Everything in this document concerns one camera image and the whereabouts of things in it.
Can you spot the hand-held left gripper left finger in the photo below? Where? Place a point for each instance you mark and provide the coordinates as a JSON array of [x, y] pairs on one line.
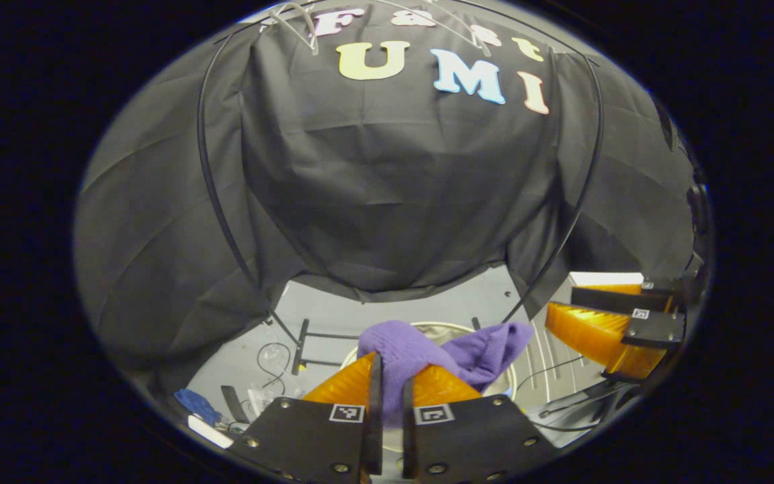
[[306, 437]]

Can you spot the black backdrop cloth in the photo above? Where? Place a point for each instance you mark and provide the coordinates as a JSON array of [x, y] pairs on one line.
[[394, 202]]

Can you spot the blue cloth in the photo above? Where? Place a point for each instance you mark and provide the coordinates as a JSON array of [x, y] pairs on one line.
[[195, 403]]

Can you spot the flat black bar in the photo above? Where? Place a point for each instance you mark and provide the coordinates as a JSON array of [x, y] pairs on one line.
[[234, 403]]

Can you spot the small white box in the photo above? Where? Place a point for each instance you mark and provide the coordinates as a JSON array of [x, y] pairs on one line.
[[209, 431]]

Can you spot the purple knit cardigan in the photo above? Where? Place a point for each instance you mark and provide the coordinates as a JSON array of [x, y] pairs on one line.
[[414, 349]]

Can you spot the round beige laundry hamper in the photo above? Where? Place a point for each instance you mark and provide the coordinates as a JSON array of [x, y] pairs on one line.
[[454, 331]]

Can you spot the black metal clothes rack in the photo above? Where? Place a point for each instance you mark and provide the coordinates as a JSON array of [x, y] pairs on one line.
[[299, 346]]

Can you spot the white flat board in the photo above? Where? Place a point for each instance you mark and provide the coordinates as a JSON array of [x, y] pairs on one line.
[[605, 278]]

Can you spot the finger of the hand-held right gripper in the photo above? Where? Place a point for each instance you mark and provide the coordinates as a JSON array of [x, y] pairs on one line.
[[656, 329], [622, 300]]

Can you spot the white plastic clothes hanger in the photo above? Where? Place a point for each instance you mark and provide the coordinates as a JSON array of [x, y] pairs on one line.
[[481, 44], [311, 40]]

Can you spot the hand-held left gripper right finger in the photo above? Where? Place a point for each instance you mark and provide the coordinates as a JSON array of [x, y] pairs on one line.
[[474, 437]]

